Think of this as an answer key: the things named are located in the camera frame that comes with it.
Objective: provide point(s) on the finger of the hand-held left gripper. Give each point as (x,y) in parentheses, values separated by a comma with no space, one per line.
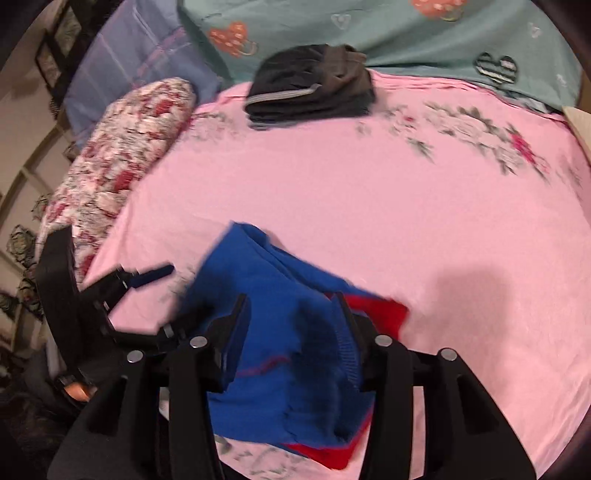
(152,274)
(161,334)

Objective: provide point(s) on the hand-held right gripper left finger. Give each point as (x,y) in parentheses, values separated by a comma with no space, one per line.
(240,332)

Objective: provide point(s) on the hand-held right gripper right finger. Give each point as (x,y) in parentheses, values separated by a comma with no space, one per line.
(392,369)

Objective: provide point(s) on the blue pants with red stripe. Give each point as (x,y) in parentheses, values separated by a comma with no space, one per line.
(277,314)

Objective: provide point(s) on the black folded pants white stripe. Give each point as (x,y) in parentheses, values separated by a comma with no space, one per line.
(286,78)

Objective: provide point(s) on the dark grey folded pants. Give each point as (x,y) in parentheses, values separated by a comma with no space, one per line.
(323,108)

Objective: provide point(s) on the brown-grey folded pants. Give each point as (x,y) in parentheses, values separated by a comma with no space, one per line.
(344,69)

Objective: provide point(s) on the person's left hand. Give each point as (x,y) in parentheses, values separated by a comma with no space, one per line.
(76,392)

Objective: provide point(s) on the red floral pillow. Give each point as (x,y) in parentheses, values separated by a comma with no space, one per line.
(124,152)

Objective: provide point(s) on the pink floral bedsheet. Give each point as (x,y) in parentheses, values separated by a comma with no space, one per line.
(369,194)

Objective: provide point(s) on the blue plaid pillow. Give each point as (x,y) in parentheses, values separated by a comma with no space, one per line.
(129,55)

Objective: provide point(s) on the wooden bedside furniture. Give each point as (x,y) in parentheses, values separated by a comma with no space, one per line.
(579,127)

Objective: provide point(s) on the teal cartoon print pillow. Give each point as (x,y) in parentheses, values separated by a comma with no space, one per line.
(392,32)

